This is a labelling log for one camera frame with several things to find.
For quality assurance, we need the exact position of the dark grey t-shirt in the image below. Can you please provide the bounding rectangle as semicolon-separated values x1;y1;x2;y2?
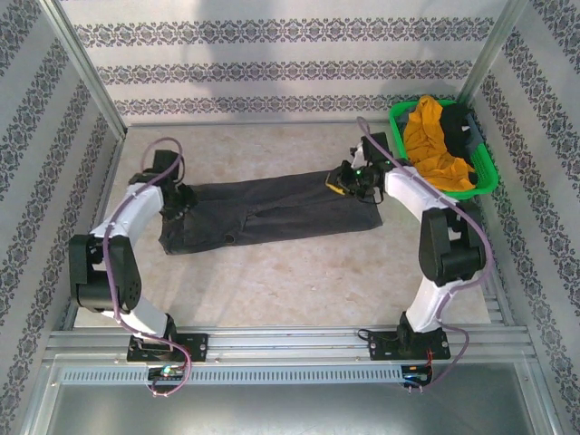
157;169;382;256

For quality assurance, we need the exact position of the yellow t-shirt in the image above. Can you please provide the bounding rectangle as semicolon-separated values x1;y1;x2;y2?
402;95;478;194

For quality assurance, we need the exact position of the black t-shirt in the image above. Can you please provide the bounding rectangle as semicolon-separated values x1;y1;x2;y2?
440;103;475;160

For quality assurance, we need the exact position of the blue-grey t-shirt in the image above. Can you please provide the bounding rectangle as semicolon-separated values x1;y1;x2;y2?
461;112;487;155

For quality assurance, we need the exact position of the green plastic basket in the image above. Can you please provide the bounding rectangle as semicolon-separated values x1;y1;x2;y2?
388;98;500;199

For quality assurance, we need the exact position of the grey metal panel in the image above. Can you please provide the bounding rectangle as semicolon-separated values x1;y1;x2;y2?
20;357;558;435

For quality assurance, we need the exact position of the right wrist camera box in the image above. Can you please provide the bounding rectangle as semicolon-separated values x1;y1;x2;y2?
348;132;392;167

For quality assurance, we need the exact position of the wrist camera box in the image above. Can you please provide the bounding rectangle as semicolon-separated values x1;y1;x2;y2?
151;149;182;182
348;132;392;167

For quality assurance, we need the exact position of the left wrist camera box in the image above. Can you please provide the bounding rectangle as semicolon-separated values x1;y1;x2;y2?
151;149;182;182

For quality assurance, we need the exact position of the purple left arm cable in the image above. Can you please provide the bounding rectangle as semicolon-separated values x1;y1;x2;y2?
102;137;192;400

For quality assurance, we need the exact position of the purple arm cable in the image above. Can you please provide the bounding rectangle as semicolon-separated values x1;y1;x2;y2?
356;116;495;392
102;137;192;400

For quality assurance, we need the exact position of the aluminium left side rail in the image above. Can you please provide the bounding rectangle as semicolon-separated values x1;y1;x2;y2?
61;135;127;332

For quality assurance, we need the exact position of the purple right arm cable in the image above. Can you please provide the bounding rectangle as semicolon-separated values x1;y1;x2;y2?
356;116;495;392

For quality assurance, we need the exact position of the aluminium back frame rail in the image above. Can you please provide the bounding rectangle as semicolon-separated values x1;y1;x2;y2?
124;118;393;131

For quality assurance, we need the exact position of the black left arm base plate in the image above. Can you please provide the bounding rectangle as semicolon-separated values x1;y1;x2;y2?
125;333;209;363

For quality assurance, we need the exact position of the aluminium front mounting rail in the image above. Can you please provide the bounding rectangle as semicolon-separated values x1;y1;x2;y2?
44;325;531;362

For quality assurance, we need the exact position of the aluminium left frame post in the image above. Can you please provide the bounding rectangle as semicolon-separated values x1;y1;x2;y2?
38;0;128;141

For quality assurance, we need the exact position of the aluminium frame post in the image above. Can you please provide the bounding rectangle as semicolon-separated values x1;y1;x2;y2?
455;0;531;108
38;0;128;141

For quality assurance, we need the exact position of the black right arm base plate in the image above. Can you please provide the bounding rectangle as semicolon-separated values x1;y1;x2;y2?
367;328;450;363

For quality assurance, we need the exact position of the aluminium right side rail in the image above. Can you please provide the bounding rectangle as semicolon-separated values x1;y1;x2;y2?
470;198;516;327

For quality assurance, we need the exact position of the aluminium right frame post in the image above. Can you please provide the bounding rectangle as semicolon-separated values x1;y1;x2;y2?
455;0;531;108

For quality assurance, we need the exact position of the slotted grey cable duct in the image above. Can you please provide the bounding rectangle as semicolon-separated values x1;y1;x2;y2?
58;364;436;387

